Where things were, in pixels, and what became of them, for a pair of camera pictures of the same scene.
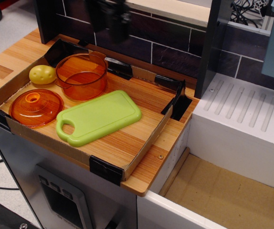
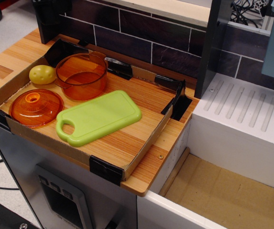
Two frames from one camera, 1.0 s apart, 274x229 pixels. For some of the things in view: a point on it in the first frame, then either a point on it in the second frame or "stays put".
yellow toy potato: [42, 75] stays put
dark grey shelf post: [220, 12] stays put
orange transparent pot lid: [35, 108] stays put
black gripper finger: [115, 16] -> [48, 11]
